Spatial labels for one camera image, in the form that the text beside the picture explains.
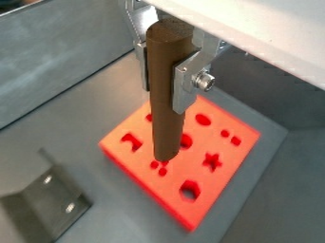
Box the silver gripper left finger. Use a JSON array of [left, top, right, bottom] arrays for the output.
[[123, 0, 159, 91]]

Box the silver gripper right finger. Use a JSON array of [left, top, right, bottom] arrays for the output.
[[173, 28, 232, 114]]

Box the brown oval peg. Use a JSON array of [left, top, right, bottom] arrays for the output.
[[146, 17, 194, 161]]

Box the red shape board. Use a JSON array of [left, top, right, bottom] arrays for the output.
[[99, 97, 261, 231]]

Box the black curved holder bracket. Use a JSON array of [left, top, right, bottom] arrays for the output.
[[0, 148, 92, 243]]

